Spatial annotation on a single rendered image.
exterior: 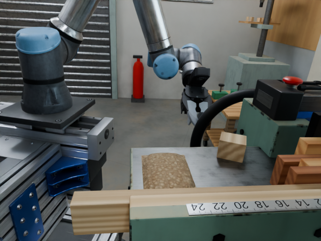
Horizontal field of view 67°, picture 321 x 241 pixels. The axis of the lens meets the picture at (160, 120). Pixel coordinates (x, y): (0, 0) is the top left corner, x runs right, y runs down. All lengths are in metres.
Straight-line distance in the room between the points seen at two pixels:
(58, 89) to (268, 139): 0.60
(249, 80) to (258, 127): 2.15
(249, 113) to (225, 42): 2.96
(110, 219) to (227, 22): 3.25
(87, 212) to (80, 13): 0.70
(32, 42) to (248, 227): 0.68
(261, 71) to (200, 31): 1.07
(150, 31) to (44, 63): 0.31
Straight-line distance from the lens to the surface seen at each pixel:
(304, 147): 0.38
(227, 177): 0.37
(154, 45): 0.72
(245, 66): 2.56
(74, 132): 0.78
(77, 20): 0.88
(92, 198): 0.26
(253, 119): 0.49
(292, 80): 0.45
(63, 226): 1.27
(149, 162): 0.36
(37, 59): 0.77
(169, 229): 0.23
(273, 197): 0.27
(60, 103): 0.79
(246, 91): 0.61
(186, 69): 0.82
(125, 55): 3.29
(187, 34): 3.30
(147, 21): 0.72
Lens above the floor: 1.11
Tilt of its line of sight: 24 degrees down
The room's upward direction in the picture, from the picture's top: 3 degrees clockwise
